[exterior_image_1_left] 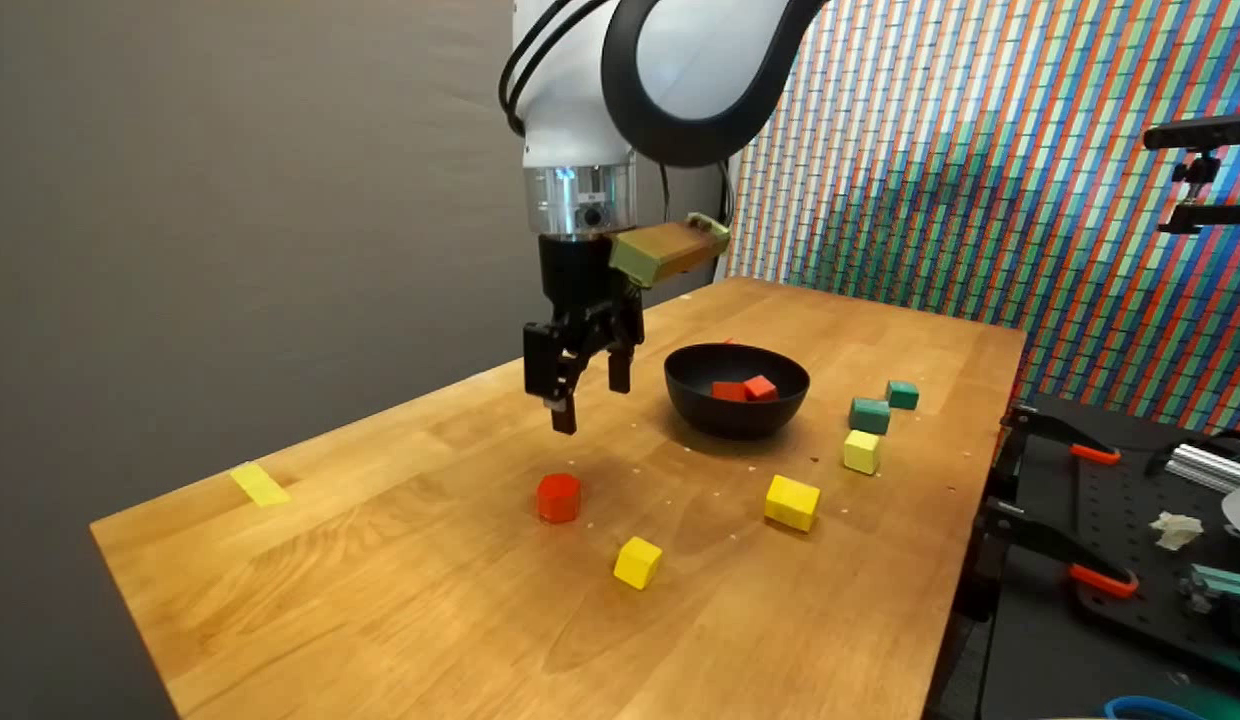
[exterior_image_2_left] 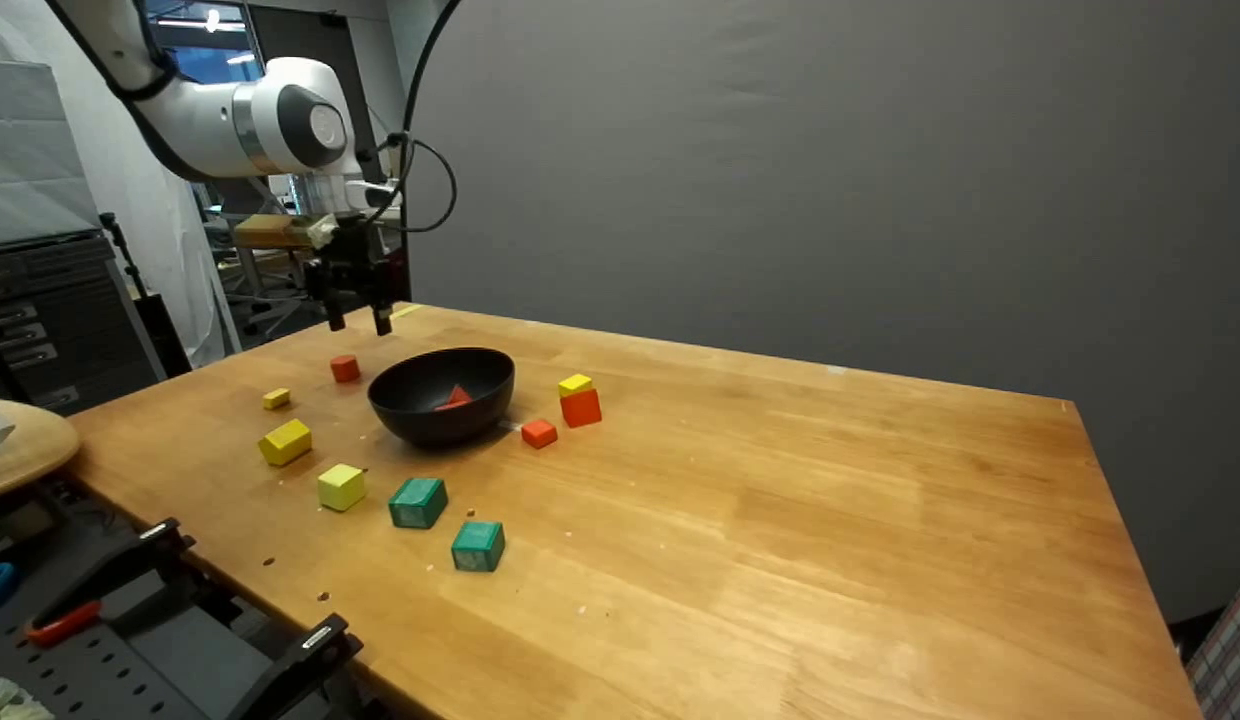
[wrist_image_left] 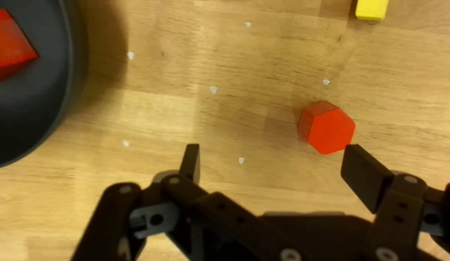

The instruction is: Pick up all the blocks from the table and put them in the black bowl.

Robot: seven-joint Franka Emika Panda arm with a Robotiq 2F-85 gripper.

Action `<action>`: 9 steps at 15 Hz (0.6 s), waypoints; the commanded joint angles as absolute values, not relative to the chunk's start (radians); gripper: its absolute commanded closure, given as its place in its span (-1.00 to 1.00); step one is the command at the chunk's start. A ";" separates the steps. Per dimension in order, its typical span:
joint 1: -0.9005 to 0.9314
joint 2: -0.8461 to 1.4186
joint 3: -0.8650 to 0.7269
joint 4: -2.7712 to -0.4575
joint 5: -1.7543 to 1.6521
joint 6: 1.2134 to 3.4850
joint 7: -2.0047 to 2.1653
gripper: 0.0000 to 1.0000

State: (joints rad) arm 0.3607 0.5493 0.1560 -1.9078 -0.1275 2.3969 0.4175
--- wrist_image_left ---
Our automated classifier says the red hexagonal wooden block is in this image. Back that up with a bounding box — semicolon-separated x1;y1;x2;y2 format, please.
296;99;357;157

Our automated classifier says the small yellow wooden block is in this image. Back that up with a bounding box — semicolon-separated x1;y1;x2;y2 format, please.
354;0;390;22

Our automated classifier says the black bowl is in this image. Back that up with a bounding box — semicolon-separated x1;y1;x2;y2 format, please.
0;0;88;171

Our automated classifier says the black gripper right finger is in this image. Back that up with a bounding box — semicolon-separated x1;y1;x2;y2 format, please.
339;144;450;261

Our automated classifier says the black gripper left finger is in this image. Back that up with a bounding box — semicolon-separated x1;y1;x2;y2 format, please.
71;142;284;261

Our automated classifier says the red triangular wooden block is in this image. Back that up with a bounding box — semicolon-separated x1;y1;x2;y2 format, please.
0;7;40;83

